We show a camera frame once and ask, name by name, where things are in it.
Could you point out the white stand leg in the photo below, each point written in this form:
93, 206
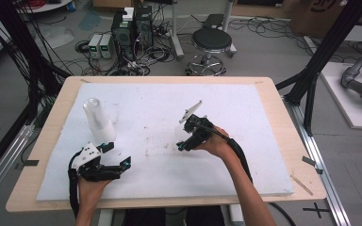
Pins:
176, 37
228, 19

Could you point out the grey tape piece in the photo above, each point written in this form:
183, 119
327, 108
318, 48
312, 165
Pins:
29, 163
308, 161

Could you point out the person's legs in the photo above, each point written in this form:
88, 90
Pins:
201, 216

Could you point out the person's right hand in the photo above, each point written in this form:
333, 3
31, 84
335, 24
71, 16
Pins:
218, 146

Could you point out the grey bench power supply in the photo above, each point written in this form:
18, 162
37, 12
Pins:
95, 45
106, 45

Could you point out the black computer tower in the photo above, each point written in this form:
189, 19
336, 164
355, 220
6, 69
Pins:
122, 37
144, 28

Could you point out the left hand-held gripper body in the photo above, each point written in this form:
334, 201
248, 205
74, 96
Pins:
86, 155

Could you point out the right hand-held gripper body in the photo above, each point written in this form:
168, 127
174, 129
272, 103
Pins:
198, 136

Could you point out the person's left hand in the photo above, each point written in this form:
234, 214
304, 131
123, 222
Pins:
89, 191

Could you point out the blue tape roll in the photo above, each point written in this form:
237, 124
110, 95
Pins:
71, 7

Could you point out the aluminium rail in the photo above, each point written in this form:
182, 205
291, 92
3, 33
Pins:
320, 169
3, 169

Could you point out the small white box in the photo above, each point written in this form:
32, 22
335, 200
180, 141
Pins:
128, 14

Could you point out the black tape cross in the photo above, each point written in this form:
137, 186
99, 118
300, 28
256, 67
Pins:
316, 209

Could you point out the white platform board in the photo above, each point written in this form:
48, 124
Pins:
352, 106

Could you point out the white round table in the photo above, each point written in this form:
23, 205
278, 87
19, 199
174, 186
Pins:
48, 6

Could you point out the translucent white plastic bottle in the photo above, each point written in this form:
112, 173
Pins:
100, 125

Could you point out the dark flat device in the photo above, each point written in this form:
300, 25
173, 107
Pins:
213, 21

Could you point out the black metal frame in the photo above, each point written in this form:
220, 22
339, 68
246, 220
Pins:
323, 47
22, 47

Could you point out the brown cardboard box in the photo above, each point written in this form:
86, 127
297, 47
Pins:
314, 19

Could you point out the black round stool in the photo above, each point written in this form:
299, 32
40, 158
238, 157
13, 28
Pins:
212, 39

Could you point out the clear plastic sheet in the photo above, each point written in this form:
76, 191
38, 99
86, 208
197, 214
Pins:
55, 37

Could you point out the white foam mat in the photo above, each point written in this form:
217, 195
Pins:
157, 106

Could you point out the teal floor sheet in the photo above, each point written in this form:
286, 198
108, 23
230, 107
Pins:
89, 21

